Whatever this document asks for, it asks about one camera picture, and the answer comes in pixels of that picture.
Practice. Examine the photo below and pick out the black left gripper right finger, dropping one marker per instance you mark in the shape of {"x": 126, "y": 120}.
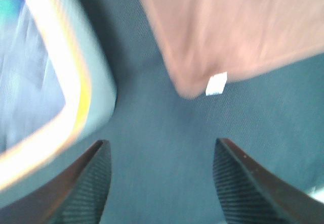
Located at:
{"x": 249, "y": 193}

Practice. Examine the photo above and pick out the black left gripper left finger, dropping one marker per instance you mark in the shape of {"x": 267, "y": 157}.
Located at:
{"x": 77, "y": 195}

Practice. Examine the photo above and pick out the brown towel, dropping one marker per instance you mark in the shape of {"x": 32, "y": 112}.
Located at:
{"x": 200, "y": 39}

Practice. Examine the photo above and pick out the blue cloth in basket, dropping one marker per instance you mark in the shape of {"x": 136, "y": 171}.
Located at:
{"x": 31, "y": 95}

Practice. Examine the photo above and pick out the grey perforated laundry basket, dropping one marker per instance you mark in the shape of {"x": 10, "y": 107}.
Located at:
{"x": 87, "y": 85}

